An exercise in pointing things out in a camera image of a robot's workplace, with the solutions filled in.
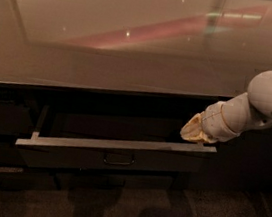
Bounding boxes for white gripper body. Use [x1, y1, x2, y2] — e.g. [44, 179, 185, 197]
[197, 98, 246, 146]

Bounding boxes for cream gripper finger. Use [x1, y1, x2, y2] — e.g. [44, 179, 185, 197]
[180, 113, 204, 142]
[188, 136, 217, 144]

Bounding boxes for dark top drawer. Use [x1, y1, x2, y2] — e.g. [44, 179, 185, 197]
[16, 110, 217, 173]

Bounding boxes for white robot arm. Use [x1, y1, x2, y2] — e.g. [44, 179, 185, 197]
[180, 71, 272, 144]

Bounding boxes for dark left cabinet drawers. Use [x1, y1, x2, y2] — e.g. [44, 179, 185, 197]
[0, 87, 61, 191]

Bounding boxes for top drawer handle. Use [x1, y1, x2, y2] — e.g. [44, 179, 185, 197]
[103, 152, 135, 166]

